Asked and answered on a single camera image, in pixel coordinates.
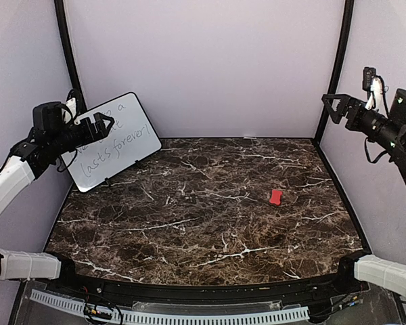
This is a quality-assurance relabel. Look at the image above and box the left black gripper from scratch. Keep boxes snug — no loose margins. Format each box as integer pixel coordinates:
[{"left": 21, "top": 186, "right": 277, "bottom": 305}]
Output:
[{"left": 49, "top": 112, "right": 114, "bottom": 156}]

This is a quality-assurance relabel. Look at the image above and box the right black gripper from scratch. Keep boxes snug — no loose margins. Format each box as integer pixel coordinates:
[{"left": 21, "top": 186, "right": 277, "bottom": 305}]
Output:
[{"left": 323, "top": 93, "right": 405, "bottom": 152}]

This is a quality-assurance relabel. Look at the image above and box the white whiteboard with black frame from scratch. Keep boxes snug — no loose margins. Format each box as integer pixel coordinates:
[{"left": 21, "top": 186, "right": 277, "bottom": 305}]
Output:
[{"left": 62, "top": 92, "right": 162, "bottom": 192}]

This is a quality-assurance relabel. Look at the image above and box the red whiteboard eraser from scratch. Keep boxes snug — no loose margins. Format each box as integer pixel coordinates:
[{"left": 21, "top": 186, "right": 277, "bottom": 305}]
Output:
[{"left": 269, "top": 190, "right": 283, "bottom": 206}]

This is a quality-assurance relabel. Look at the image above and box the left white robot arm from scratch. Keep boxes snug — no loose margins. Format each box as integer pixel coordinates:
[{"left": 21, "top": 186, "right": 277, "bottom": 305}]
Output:
[{"left": 0, "top": 98, "right": 114, "bottom": 295}]

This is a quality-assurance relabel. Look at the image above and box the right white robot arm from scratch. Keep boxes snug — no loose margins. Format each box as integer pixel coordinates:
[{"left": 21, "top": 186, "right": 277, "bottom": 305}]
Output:
[{"left": 321, "top": 89, "right": 406, "bottom": 298}]

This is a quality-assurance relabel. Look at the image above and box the black whiteboard stand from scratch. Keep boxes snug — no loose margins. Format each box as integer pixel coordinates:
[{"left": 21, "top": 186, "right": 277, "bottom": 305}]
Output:
[{"left": 102, "top": 160, "right": 142, "bottom": 187}]

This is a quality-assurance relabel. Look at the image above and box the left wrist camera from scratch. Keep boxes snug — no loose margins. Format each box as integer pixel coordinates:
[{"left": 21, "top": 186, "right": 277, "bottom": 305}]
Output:
[{"left": 66, "top": 89, "right": 81, "bottom": 121}]

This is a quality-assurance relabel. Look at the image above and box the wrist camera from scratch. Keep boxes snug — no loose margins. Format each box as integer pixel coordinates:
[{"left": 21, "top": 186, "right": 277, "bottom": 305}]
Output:
[
  {"left": 362, "top": 66, "right": 388, "bottom": 111},
  {"left": 66, "top": 89, "right": 81, "bottom": 121}
]

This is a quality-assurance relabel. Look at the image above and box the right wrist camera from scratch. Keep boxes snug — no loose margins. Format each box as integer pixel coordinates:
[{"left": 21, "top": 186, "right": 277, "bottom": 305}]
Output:
[{"left": 362, "top": 66, "right": 388, "bottom": 111}]

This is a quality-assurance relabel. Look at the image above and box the left black frame post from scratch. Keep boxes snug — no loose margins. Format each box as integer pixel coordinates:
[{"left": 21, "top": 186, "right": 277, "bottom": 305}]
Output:
[{"left": 53, "top": 0, "right": 87, "bottom": 112}]

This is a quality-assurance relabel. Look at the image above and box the black frame post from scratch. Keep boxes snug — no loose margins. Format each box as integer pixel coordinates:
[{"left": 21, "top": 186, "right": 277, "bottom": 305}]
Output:
[
  {"left": 53, "top": 0, "right": 87, "bottom": 112},
  {"left": 313, "top": 0, "right": 355, "bottom": 147}
]

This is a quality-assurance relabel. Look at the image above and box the right black frame post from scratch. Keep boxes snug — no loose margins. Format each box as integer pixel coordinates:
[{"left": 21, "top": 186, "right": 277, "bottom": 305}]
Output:
[{"left": 313, "top": 0, "right": 355, "bottom": 147}]

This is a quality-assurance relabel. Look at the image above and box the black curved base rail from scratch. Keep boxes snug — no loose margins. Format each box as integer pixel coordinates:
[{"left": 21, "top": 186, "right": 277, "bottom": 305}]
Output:
[{"left": 46, "top": 274, "right": 369, "bottom": 306}]

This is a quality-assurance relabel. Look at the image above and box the white slotted cable duct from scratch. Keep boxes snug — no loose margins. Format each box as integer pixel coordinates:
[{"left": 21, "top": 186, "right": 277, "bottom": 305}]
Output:
[{"left": 30, "top": 289, "right": 309, "bottom": 324}]

